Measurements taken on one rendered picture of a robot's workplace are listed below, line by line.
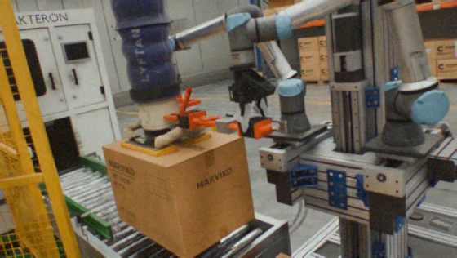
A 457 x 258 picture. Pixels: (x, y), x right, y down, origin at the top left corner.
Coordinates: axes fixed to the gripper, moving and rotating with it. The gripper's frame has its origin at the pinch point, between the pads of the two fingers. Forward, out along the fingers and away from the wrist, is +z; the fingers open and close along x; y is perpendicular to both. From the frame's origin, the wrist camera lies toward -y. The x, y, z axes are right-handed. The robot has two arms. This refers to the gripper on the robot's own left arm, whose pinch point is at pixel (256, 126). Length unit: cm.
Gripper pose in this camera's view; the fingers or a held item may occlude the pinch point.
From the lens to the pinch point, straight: 114.0
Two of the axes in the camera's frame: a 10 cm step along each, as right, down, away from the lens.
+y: -6.6, -0.9, 7.5
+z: 1.4, 9.6, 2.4
